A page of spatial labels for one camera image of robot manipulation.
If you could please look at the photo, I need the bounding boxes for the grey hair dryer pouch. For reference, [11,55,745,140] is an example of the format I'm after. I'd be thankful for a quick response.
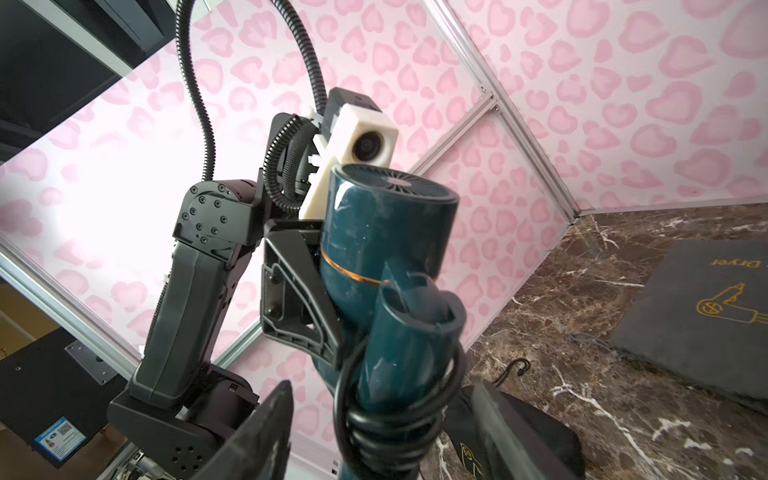
[611,240,767,414]

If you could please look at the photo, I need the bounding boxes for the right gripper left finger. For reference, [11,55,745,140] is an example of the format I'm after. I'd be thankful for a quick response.
[193,380,294,480]

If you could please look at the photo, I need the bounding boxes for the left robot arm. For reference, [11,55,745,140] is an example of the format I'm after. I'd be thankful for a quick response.
[108,180,343,479]

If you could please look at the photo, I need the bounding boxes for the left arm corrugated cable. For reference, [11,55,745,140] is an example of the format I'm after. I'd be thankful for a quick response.
[175,0,330,214]

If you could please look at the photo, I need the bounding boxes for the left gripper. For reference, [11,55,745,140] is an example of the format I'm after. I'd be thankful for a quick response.
[260,219,344,368]

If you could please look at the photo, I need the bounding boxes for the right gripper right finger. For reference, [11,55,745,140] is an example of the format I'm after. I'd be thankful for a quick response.
[472,382,579,479]

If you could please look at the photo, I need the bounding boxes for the black pouch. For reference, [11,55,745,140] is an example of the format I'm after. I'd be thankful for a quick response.
[443,357,586,479]

